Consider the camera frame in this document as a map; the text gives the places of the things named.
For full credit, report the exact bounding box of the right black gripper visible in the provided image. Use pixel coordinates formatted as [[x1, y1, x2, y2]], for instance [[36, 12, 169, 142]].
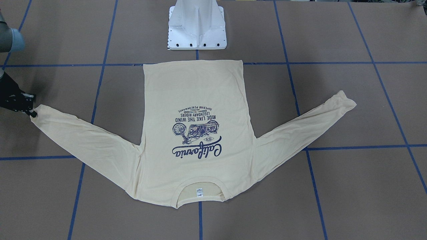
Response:
[[0, 72, 38, 118]]

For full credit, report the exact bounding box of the cream long-sleeve graphic shirt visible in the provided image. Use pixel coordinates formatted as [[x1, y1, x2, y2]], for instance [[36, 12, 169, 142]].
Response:
[[31, 60, 357, 209]]

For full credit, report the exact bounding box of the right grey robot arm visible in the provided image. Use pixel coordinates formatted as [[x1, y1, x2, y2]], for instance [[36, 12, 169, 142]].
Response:
[[0, 14, 38, 118]]

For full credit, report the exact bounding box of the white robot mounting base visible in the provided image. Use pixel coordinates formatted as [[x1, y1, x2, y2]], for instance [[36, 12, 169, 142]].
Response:
[[167, 0, 228, 50]]

